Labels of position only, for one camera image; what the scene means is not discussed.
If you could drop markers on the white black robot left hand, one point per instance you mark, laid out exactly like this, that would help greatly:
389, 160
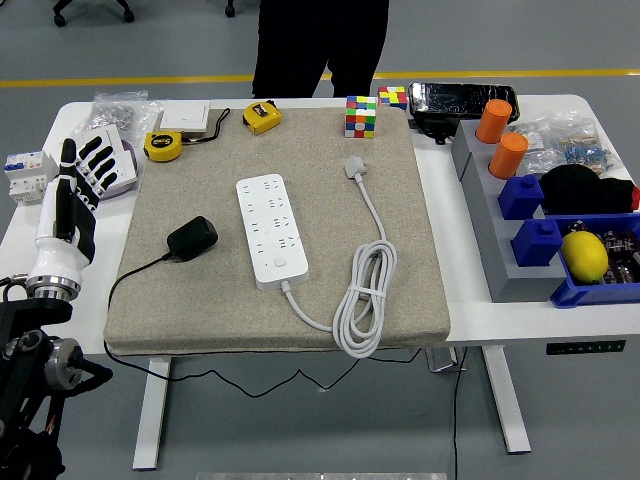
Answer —
62, 220

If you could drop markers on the black plug adapter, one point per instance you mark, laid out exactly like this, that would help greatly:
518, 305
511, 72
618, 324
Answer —
192, 238

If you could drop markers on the white power strip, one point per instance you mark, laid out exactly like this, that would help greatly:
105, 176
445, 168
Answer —
272, 232

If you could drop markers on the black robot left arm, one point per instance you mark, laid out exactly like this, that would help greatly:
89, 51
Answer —
35, 380

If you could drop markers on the white circuit breaker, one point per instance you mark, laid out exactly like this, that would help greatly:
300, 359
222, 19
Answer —
25, 177

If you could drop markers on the clear bag of metal screws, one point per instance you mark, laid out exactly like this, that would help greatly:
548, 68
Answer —
120, 112

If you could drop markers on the white flat card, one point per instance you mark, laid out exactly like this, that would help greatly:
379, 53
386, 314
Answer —
185, 115

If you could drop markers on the grey-brown mat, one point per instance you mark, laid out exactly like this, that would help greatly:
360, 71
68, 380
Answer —
225, 310

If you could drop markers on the black office chair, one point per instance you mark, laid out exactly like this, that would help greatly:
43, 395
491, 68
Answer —
75, 5

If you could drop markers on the white table leg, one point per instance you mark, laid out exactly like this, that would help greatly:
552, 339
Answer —
507, 405
150, 420

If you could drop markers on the small yellow tape measure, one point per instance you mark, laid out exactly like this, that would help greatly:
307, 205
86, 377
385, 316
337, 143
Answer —
261, 117

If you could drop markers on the black chair base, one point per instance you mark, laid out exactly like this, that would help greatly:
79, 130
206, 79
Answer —
230, 9

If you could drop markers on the person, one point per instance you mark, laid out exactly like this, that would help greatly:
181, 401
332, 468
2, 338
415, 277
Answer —
320, 40

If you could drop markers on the large colourful puzzle cube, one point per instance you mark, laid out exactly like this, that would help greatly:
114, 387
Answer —
360, 117

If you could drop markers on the small colourful puzzle cube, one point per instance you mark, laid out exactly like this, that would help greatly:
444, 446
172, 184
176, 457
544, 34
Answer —
392, 97

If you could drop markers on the grey under-table box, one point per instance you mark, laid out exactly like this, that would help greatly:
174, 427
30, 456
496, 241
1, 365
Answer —
442, 360

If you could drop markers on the glossy black device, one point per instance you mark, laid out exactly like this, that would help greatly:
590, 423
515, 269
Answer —
460, 100

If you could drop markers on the grey stepped block holder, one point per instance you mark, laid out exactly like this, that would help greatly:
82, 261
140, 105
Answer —
492, 260

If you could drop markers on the orange cylinder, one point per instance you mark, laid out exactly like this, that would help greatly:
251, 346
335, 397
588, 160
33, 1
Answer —
492, 122
507, 155

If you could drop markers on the blue square peg block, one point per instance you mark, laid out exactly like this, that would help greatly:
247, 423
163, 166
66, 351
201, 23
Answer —
520, 197
536, 242

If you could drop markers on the clear bag of small parts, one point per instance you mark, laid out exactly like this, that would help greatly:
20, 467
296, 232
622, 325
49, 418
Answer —
537, 150

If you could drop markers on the black cloth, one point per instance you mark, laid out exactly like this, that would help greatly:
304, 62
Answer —
580, 192

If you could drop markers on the yellow lemon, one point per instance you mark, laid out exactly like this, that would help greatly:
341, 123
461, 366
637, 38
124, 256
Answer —
584, 257

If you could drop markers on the clear bag of blue components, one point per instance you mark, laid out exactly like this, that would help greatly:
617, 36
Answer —
587, 150

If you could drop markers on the blue plastic bin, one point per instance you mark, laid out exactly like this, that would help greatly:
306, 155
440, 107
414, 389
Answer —
590, 297

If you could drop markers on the black table control panel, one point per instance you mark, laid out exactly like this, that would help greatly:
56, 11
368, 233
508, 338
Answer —
585, 347

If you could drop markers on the dark cylindrical components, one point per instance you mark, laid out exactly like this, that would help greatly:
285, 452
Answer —
620, 250

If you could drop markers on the red block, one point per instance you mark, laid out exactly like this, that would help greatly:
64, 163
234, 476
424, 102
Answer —
635, 199

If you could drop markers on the white wall socket panels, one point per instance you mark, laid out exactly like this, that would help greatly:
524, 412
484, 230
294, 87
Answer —
125, 167

